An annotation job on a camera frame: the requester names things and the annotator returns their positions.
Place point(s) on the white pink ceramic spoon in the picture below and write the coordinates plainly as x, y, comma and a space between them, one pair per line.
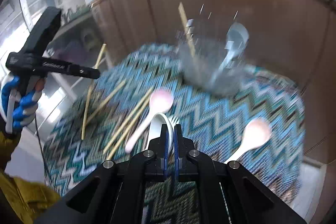
256, 133

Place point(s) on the wire utensil holder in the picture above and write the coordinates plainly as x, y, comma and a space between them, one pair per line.
209, 37

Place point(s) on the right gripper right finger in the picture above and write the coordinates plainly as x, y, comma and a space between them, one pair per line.
182, 146

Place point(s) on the zigzag knitted cloth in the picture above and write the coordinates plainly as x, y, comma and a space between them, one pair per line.
215, 124

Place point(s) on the blue white gloved left hand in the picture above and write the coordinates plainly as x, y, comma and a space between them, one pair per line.
18, 111

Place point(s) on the white spoon in holder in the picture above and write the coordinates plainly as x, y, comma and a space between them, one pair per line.
236, 41

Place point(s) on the yellow sleeve forearm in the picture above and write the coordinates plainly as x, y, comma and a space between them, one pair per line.
26, 200

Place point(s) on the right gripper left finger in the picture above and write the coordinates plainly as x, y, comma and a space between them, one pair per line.
160, 147

